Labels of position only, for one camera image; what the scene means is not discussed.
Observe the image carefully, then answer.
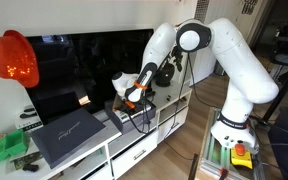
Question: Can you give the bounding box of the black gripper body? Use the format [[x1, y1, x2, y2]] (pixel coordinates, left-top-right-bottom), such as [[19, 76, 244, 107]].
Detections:
[[123, 98, 146, 116]]

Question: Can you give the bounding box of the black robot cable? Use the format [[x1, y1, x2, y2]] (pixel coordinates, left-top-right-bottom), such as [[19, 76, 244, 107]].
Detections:
[[162, 49, 218, 161]]

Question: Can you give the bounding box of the yellow emergency stop box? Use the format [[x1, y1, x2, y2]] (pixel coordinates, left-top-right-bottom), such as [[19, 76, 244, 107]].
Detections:
[[230, 146, 254, 170]]

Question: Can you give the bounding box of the printed paper sheet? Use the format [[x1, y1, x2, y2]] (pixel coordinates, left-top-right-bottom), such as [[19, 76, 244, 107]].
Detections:
[[5, 151, 44, 175]]

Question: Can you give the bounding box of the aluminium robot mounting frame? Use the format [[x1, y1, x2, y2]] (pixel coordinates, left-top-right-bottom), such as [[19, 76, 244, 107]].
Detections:
[[188, 106, 266, 180]]

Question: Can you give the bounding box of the black glossy plant pot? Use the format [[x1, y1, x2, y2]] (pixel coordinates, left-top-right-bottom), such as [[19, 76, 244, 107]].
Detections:
[[154, 63, 176, 86]]

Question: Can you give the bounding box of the red emergency stop button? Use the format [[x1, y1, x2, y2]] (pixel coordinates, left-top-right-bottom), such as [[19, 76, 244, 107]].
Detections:
[[234, 142, 246, 157]]

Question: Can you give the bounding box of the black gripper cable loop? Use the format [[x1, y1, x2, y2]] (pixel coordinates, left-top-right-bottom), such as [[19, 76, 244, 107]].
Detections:
[[126, 89, 153, 135]]

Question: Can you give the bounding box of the small black remote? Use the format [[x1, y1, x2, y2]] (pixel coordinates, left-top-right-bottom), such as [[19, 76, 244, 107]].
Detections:
[[21, 162, 40, 173]]

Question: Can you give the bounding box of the green plastic open box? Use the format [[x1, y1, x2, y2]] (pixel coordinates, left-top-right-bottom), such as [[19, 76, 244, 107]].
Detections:
[[0, 128, 30, 164]]

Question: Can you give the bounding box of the dark green houseplant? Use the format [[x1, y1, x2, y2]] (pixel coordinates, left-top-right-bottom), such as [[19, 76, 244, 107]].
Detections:
[[165, 44, 185, 73]]

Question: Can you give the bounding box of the black tripod pole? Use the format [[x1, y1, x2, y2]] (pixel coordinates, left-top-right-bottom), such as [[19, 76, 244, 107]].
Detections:
[[261, 56, 288, 123]]

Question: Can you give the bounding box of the white carton with black print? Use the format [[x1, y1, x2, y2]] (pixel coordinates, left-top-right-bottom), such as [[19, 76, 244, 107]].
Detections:
[[14, 104, 45, 133]]

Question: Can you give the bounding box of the navy blue flat gift box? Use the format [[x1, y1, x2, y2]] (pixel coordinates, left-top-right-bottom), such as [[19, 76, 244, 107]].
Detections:
[[29, 107, 107, 170]]

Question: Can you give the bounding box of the black pot saucer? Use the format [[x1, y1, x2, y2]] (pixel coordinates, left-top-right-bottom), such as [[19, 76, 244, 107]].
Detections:
[[155, 81, 174, 89]]

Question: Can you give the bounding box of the wall vent grille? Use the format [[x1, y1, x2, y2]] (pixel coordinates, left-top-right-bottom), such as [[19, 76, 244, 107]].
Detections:
[[194, 0, 211, 24]]

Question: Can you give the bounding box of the black flat screen tv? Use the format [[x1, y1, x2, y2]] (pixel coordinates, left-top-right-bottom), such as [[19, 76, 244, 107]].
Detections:
[[25, 28, 155, 126]]

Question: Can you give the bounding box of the white tv stand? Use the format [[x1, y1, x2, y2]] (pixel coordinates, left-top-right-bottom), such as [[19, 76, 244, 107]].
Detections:
[[0, 79, 194, 180]]

